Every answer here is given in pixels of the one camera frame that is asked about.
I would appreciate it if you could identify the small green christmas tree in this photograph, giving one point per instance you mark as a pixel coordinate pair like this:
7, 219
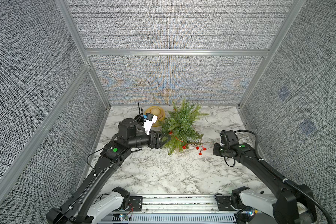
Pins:
179, 125

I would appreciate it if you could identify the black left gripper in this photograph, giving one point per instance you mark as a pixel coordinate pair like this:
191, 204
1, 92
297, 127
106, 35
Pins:
156, 144

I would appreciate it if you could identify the red string lights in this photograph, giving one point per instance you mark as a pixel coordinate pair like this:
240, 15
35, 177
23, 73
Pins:
175, 144

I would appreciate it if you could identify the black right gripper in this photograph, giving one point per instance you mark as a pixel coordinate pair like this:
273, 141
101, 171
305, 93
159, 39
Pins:
215, 151

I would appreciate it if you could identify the white steamed bun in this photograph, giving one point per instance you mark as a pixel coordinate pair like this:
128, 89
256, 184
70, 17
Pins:
156, 111

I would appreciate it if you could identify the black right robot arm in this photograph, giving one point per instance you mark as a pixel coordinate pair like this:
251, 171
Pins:
288, 203

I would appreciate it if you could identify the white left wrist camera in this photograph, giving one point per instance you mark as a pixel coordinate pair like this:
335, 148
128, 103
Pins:
149, 120

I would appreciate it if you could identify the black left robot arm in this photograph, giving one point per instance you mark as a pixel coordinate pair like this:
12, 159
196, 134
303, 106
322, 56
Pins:
80, 208

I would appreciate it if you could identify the yellow bamboo steamer basket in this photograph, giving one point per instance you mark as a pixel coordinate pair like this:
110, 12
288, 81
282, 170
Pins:
161, 117

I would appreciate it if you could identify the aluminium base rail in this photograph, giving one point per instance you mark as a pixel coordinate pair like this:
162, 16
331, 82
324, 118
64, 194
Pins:
184, 209

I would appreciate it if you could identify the black mug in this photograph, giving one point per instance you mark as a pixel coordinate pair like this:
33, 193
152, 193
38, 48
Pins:
139, 118

